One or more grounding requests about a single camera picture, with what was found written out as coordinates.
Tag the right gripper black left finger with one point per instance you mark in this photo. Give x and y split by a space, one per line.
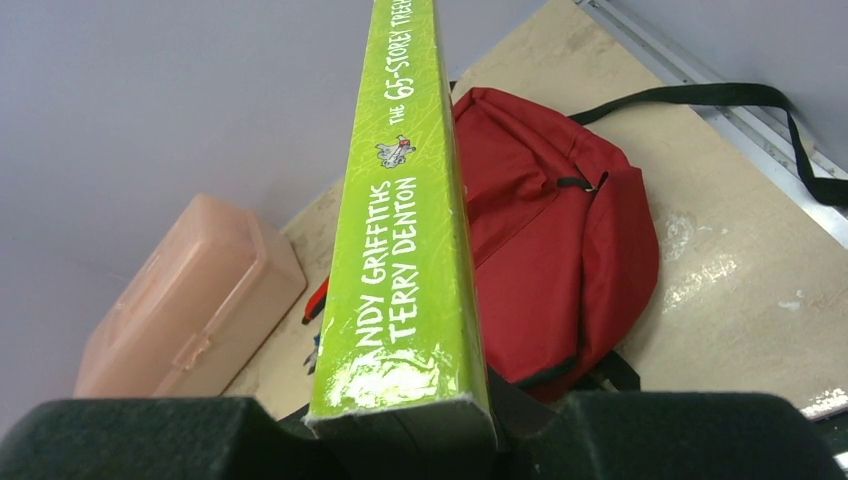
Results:
198 438

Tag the aluminium frame rails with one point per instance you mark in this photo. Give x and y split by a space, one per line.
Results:
756 118

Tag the red backpack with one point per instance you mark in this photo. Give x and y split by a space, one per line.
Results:
699 275

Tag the pink plastic storage box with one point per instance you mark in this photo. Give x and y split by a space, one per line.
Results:
204 302

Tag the blue handled pliers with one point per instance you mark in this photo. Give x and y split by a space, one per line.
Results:
310 361

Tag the green bottom paperback book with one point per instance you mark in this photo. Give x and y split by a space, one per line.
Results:
400 356

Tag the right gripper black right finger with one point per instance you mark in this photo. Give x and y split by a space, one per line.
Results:
656 435

